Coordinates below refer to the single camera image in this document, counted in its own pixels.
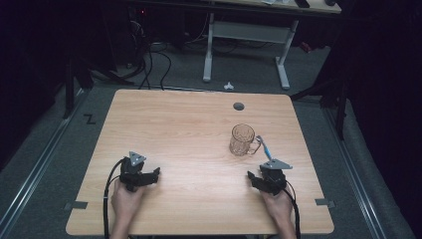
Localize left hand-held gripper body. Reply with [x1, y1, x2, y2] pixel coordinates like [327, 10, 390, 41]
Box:
[118, 150, 157, 193]

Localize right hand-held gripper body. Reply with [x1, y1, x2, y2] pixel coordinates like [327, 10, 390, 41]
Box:
[257, 158, 294, 196]

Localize blue toothbrush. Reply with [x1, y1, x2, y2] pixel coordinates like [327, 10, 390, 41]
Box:
[255, 134, 274, 161]

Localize clear glass mug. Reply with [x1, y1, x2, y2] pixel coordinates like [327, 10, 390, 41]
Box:
[228, 123, 263, 157]

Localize person's right hand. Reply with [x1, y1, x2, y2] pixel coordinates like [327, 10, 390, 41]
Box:
[259, 188, 296, 224]

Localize person's left hand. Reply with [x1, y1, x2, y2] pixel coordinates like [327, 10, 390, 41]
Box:
[110, 179, 147, 223]

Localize black metal stand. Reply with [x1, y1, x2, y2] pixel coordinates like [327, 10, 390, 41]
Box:
[62, 54, 95, 120]
[290, 78, 350, 141]

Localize white-legged wooden desk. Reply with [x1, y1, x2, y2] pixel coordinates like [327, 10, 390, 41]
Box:
[125, 0, 342, 91]

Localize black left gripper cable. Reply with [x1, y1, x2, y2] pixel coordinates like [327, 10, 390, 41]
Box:
[103, 157, 127, 239]

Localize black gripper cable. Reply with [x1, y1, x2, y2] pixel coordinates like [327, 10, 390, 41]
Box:
[283, 180, 302, 239]
[103, 157, 127, 239]

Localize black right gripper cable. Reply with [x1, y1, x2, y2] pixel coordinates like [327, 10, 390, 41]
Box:
[283, 180, 302, 239]

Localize metal floor rail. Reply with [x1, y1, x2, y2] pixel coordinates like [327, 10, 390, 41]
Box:
[0, 89, 88, 231]
[322, 108, 388, 239]

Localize black floor cables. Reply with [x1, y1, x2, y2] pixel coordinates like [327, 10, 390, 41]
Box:
[130, 19, 173, 91]

